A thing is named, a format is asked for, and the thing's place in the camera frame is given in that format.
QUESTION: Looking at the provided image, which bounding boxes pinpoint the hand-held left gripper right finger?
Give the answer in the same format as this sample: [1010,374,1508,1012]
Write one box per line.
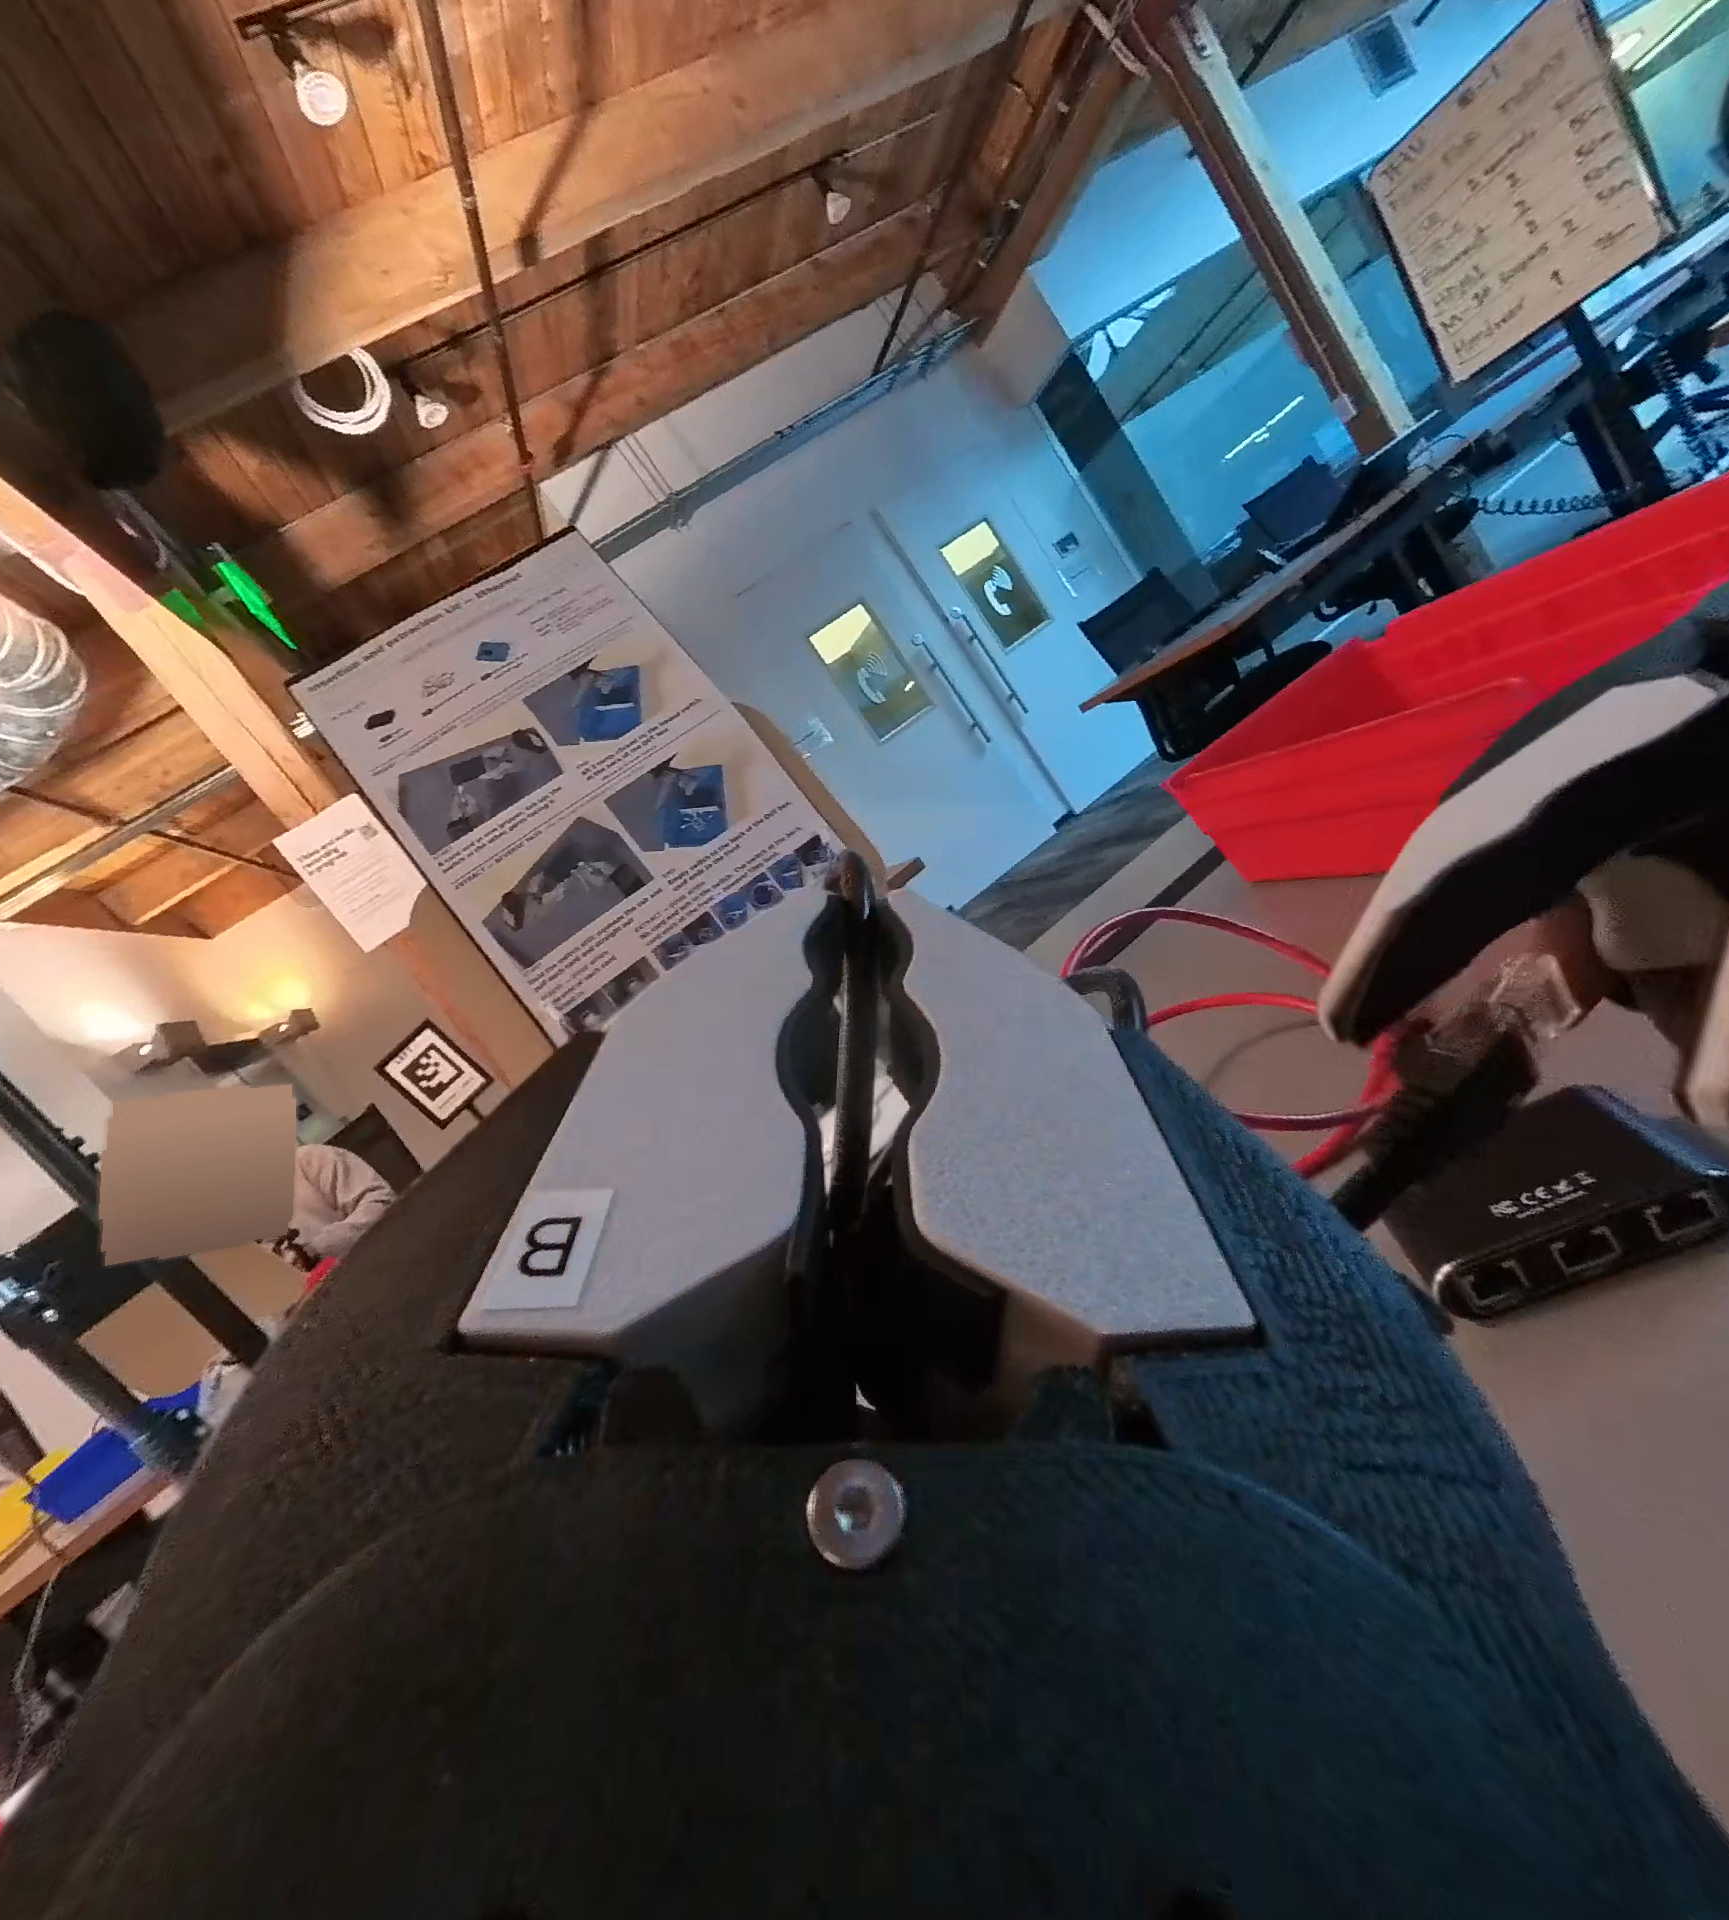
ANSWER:
[877,889,1267,1369]

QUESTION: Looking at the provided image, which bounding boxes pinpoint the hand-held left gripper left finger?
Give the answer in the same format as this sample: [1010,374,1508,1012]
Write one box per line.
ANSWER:
[456,896,842,1435]

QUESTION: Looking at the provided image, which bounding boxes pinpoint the black ethernet hub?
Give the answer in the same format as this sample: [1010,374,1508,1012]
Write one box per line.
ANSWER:
[1380,1085,1729,1327]

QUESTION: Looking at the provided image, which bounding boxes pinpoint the red plastic bin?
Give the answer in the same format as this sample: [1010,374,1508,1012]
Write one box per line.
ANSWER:
[1161,636,1541,889]
[1378,438,1729,714]

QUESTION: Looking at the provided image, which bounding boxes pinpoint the black and white tag sign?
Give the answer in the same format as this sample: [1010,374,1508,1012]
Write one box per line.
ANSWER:
[371,1019,494,1129]

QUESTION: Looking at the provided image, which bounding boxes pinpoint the wooden office desk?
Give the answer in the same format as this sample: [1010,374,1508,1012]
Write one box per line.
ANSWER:
[1078,464,1485,723]

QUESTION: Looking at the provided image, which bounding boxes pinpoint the instruction poster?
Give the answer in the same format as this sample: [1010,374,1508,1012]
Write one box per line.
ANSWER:
[283,524,891,1048]

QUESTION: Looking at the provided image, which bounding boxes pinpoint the white paper notice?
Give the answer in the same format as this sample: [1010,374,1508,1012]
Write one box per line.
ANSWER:
[270,792,429,956]

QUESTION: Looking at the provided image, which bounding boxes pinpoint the white door with window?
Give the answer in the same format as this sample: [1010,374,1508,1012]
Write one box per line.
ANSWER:
[744,562,993,890]
[871,486,1109,824]

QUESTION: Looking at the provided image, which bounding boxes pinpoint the black office chair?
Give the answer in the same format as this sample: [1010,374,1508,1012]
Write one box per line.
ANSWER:
[1078,566,1214,756]

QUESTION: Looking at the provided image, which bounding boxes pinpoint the handwritten whiteboard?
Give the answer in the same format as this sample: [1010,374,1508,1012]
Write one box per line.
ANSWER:
[1363,0,1681,391]

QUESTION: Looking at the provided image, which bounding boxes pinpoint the blue plastic bin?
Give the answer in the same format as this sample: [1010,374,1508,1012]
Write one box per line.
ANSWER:
[28,1393,200,1521]

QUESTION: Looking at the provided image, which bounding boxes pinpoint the green exit sign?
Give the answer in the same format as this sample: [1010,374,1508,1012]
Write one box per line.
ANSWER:
[153,546,304,661]

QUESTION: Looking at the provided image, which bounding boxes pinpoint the black ceiling speaker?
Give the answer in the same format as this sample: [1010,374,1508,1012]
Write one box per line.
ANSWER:
[18,309,169,492]

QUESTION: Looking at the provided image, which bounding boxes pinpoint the red ethernet cable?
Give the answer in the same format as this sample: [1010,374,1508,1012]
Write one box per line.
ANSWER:
[1063,913,1410,1188]

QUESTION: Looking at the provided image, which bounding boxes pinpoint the white cable coil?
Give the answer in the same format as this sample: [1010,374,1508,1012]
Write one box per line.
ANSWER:
[287,346,396,443]

